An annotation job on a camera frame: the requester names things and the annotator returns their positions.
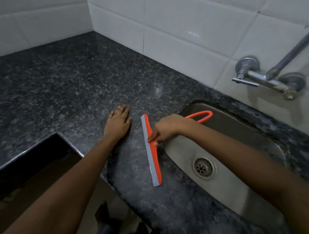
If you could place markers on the round metal sink drain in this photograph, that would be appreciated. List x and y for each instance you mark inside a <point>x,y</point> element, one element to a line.
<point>204,168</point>

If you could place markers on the orange squeegee with grey blade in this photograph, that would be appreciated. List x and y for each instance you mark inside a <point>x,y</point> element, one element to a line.
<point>154,164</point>

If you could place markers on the person's left forearm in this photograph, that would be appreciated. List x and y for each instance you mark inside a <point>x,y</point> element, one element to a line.
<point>65,188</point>

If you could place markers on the person's right hand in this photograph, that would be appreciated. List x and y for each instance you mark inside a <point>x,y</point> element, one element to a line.
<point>169,127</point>

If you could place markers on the person's left hand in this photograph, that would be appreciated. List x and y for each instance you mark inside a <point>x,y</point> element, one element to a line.
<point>117,125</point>

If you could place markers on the stainless steel sink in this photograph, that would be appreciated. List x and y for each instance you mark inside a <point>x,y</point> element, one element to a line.
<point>229,188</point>

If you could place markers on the chrome wall faucet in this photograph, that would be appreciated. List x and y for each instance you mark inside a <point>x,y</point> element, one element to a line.
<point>260,78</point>

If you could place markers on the person's right forearm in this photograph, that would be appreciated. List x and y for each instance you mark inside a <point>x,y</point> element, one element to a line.
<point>253,164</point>

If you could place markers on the black speckled granite countertop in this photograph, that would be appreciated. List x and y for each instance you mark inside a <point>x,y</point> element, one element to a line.
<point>60,84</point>

